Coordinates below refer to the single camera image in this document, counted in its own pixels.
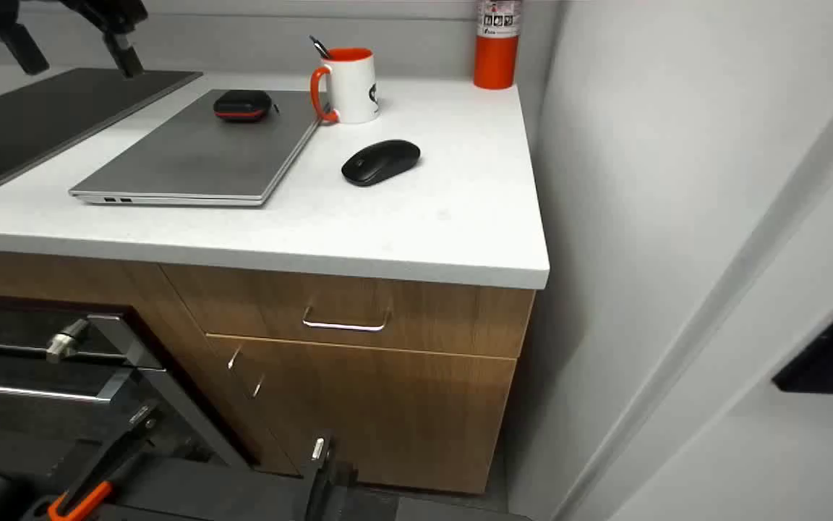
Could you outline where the black flat mat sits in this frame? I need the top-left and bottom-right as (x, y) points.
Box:
(0, 66), (204, 198)

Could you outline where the black red earbud case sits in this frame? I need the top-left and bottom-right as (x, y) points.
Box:
(211, 86), (276, 126)

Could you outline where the grey closed laptop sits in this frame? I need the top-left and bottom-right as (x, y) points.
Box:
(66, 86), (325, 211)

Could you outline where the black computer mouse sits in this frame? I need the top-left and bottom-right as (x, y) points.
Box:
(338, 136), (426, 189)

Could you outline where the orange spray can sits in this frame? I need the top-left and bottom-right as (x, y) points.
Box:
(471, 0), (526, 94)

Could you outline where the wooden drawer front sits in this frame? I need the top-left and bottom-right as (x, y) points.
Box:
(163, 264), (539, 363)

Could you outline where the orange black clamp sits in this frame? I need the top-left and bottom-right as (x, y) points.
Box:
(43, 415), (153, 521)

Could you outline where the wooden cabinet door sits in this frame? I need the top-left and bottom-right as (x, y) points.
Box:
(204, 331), (522, 499)

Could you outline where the black clamp silver knob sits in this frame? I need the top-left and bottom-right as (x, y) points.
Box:
(299, 434), (364, 521)

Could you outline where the white mug orange handle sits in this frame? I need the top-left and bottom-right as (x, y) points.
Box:
(308, 43), (383, 127)

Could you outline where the silver drawer handle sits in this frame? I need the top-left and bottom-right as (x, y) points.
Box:
(300, 304), (394, 335)

